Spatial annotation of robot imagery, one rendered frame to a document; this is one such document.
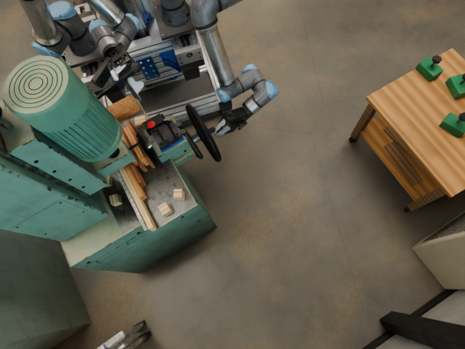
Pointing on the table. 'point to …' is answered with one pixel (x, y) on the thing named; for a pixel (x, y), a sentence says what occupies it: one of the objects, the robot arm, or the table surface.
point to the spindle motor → (62, 108)
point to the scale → (129, 195)
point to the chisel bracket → (104, 167)
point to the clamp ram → (147, 147)
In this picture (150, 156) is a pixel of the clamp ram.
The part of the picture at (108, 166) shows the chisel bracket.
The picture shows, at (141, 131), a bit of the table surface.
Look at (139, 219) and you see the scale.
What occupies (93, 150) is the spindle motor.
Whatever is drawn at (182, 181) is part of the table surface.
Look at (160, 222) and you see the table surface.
